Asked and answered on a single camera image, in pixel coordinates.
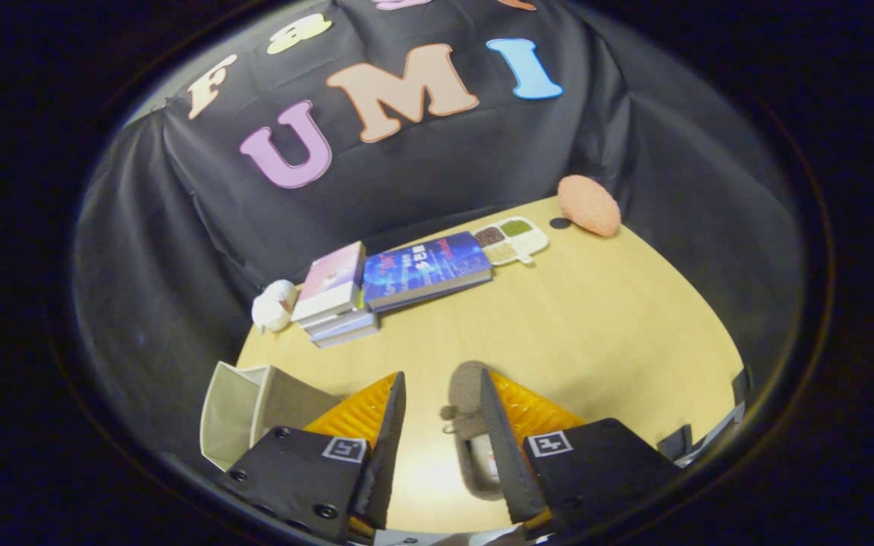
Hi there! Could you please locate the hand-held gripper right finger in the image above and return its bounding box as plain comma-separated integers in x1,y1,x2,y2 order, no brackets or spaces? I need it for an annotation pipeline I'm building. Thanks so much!
479,369,682,535

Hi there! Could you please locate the white divided grain tray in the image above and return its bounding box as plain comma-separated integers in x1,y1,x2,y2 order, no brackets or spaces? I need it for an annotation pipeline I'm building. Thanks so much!
473,217,550,266

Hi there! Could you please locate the orange oval sponge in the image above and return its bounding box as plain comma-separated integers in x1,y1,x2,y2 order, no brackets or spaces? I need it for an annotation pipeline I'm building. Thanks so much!
557,175,622,237

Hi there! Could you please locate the beige fabric storage box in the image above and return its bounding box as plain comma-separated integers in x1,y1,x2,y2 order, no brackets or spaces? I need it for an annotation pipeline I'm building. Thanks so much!
200,362,343,472

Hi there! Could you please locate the dark metal frame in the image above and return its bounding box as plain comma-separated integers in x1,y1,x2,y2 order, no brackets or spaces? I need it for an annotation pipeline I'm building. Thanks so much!
657,368,753,467

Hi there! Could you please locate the pink cover book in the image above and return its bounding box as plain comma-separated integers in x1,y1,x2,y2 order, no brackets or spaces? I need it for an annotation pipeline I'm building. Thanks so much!
291,241,367,323

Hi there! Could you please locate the grey blue book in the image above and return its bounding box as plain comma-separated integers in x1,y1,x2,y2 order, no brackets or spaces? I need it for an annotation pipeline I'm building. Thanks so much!
310,312,381,350

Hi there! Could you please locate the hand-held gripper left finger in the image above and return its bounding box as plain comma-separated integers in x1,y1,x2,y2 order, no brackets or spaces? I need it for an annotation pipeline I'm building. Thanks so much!
215,372,407,543

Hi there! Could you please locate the white plush toy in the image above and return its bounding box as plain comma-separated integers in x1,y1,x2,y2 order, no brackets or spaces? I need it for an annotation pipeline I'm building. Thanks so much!
252,279,299,333

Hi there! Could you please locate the white book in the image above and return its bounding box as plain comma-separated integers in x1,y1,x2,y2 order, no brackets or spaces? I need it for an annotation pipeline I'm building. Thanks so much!
299,307,374,334

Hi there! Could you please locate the blue cover book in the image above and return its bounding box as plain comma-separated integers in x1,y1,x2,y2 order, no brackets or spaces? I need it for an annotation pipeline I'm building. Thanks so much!
362,231,494,313

